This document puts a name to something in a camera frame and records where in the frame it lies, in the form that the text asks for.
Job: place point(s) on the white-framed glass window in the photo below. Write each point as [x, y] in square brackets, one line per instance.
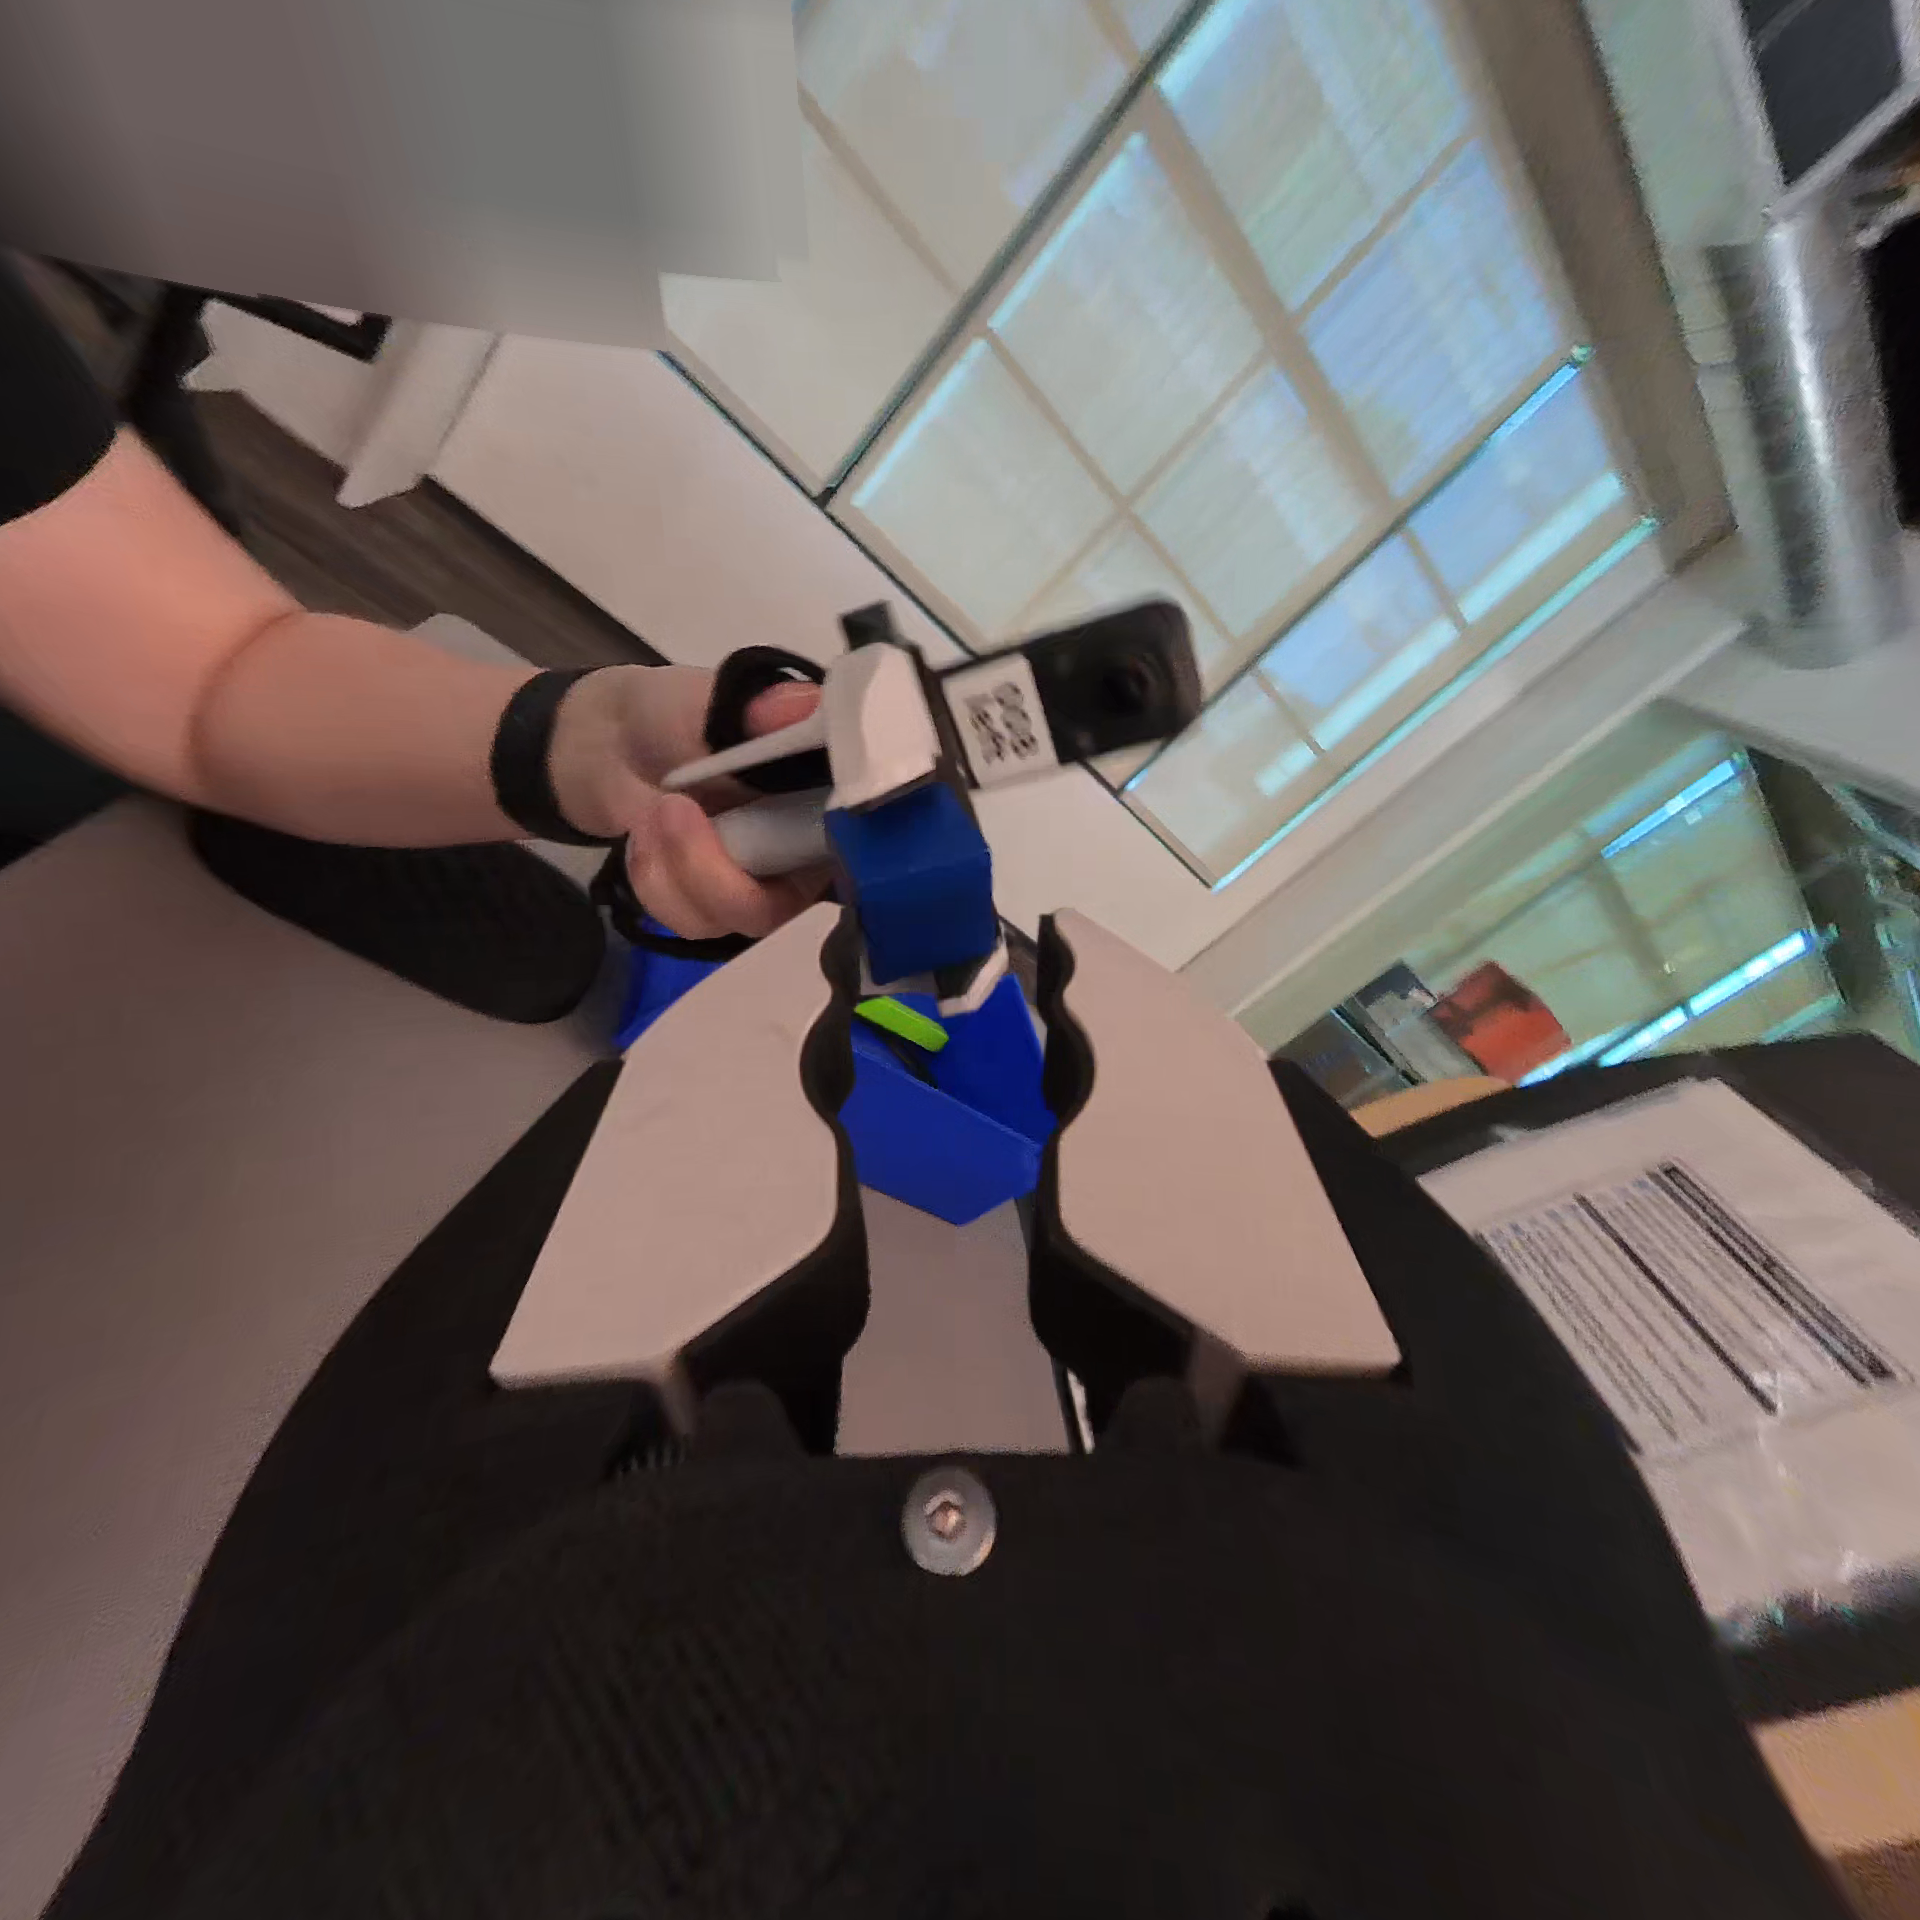
[1277, 375]

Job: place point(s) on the silver round air duct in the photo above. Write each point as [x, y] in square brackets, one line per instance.
[1801, 451]

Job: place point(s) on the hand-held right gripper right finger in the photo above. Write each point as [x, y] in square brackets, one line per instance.
[1216, 1201]

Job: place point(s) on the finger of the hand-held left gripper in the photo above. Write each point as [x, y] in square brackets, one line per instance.
[885, 737]
[972, 989]

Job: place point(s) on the lime green segmented bar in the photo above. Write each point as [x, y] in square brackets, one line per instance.
[899, 1025]

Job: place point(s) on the blue plastic bin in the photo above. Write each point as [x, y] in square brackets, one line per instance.
[929, 1140]

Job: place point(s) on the blue cube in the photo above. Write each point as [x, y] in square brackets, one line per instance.
[906, 884]

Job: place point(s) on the black wristband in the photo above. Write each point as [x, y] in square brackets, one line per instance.
[525, 752]

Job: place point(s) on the person's left hand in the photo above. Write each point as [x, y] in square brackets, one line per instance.
[630, 752]

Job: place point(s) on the person's black shirt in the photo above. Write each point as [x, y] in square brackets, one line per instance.
[45, 405]

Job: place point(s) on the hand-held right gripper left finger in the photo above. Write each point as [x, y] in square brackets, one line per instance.
[690, 1185]

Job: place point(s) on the laminated instruction sheet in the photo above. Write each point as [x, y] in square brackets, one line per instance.
[1650, 1276]

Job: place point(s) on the orange box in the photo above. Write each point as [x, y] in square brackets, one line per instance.
[1500, 1021]

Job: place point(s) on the person's left forearm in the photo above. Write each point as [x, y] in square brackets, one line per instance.
[270, 706]

